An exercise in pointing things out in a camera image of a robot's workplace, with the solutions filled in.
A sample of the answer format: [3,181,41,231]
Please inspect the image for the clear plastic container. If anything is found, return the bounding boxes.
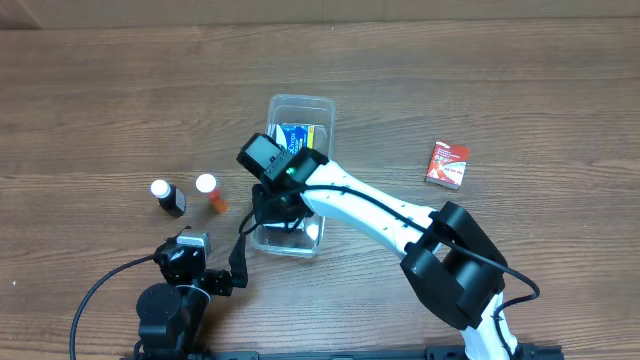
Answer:
[250,94,336,258]

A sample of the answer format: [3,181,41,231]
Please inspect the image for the blue yellow cough drops box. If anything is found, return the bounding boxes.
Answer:
[268,123,316,155]

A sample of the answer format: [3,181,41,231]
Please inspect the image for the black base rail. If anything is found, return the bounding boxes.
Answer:
[204,344,565,360]

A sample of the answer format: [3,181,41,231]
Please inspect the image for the dark bottle white cap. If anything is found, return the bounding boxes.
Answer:
[150,179,186,218]

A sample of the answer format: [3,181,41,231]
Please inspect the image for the orange pill bottle white cap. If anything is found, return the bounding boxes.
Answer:
[195,173,229,214]

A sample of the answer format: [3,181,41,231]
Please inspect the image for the red white medicine box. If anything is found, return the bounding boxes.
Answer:
[425,139,470,190]

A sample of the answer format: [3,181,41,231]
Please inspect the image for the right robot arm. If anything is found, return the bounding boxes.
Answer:
[237,133,518,359]

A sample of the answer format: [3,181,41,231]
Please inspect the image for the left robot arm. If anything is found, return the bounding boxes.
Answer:
[134,227,248,359]

